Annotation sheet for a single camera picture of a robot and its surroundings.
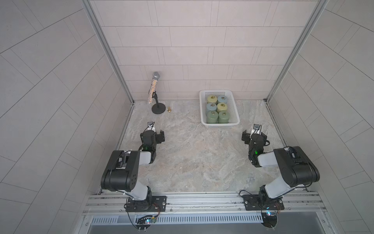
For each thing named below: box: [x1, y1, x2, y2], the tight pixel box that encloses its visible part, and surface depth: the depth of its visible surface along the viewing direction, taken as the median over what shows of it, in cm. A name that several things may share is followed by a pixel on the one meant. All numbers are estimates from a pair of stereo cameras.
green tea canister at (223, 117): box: [217, 110, 230, 124], surface depth 99 cm
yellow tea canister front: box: [216, 102, 228, 113], surface depth 104 cm
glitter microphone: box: [147, 71, 161, 104], surface depth 95 cm
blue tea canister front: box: [205, 102, 217, 115], surface depth 104 cm
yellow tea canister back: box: [206, 94, 218, 104], surface depth 109 cm
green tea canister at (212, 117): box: [206, 110, 219, 124], surface depth 101 cm
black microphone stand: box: [151, 90, 167, 115], surface depth 111 cm
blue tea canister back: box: [217, 95, 228, 104], surface depth 108 cm
